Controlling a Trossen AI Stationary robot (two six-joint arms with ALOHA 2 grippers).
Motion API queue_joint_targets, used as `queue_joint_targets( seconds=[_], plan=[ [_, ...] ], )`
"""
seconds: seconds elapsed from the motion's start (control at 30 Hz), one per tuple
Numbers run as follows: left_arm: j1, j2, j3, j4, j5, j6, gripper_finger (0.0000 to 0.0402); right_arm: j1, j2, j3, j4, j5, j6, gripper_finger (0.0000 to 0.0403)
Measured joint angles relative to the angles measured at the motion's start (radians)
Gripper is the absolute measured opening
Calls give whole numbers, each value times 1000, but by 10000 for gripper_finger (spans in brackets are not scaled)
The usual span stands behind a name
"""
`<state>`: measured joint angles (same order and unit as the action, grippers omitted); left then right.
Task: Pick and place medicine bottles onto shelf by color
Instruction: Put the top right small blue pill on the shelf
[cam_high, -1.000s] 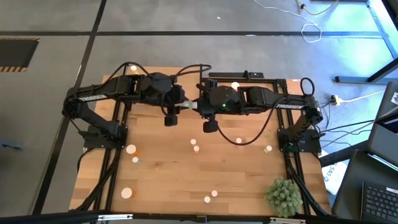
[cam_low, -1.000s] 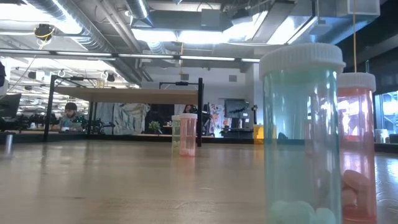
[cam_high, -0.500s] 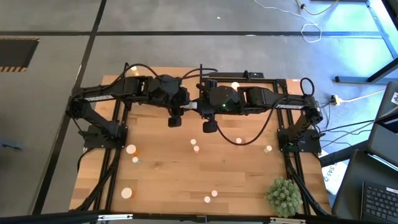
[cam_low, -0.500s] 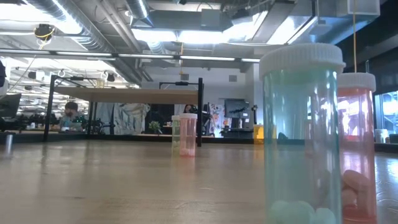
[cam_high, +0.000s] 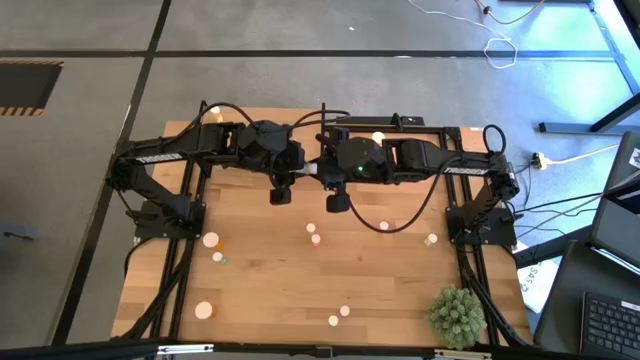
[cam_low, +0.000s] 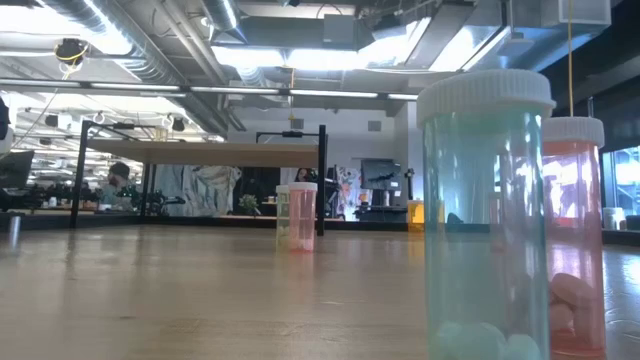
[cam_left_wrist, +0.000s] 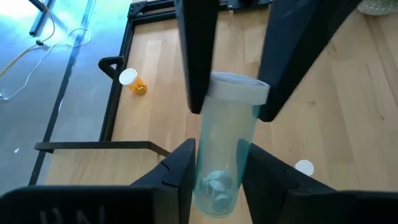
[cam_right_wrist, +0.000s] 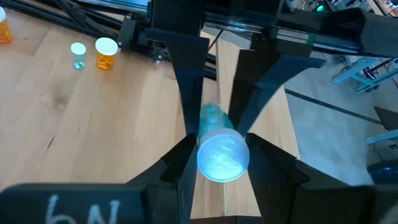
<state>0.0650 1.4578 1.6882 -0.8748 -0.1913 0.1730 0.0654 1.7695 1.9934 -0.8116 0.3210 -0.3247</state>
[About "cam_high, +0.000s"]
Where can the black desk leg bar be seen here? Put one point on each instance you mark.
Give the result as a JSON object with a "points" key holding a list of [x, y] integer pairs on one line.
{"points": [[550, 248]]}

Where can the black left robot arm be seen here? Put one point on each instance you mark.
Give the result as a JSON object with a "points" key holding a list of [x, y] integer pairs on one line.
{"points": [[165, 152]]}

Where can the large orange pill bottle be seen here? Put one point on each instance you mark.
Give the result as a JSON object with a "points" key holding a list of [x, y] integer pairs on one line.
{"points": [[203, 310], [211, 240], [378, 136]]}

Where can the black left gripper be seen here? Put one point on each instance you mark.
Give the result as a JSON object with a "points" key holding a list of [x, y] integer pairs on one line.
{"points": [[282, 162]]}

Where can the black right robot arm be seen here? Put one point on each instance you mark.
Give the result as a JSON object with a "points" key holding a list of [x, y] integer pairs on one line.
{"points": [[450, 165]]}

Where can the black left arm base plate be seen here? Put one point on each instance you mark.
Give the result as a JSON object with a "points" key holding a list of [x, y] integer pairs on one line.
{"points": [[170, 227]]}

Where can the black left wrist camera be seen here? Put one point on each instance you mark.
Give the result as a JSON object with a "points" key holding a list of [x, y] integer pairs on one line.
{"points": [[280, 196]]}

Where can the black laptop with keyboard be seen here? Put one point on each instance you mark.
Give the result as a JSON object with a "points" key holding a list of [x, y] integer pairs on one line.
{"points": [[575, 300]]}

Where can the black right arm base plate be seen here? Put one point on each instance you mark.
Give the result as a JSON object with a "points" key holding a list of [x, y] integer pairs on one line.
{"points": [[500, 232]]}

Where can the small pink pill bottle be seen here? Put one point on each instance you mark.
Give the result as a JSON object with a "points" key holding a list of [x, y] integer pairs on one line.
{"points": [[344, 311], [315, 239], [383, 226]]}

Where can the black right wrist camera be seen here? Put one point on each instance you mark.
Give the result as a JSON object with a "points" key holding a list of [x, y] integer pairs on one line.
{"points": [[338, 203]]}

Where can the yellow white power strip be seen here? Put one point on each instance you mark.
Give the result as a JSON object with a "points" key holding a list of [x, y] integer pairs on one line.
{"points": [[539, 159]]}

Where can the black metal shelf frame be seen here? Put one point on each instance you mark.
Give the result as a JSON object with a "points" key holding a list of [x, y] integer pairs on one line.
{"points": [[322, 107]]}

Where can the dark grey flat panel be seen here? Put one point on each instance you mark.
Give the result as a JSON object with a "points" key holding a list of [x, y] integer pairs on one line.
{"points": [[617, 230]]}

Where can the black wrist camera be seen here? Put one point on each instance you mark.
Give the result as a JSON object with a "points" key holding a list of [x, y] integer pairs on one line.
{"points": [[338, 203], [280, 196]]}

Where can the black hazard-striped floor hatch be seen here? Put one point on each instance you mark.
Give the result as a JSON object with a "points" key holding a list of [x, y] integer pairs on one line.
{"points": [[27, 85]]}

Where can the dark grey laptop lid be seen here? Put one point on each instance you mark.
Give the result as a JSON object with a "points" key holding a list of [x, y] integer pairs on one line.
{"points": [[622, 165]]}

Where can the green artificial potted plant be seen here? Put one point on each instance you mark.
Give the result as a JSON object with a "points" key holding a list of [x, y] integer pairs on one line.
{"points": [[457, 317]]}

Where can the black desk frame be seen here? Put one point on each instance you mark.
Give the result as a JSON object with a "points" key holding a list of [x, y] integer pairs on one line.
{"points": [[565, 128]]}

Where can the silver rail bracket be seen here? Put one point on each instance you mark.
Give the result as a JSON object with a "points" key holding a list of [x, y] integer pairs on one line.
{"points": [[462, 354], [185, 348]]}

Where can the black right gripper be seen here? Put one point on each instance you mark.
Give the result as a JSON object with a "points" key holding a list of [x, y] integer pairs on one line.
{"points": [[341, 165]]}

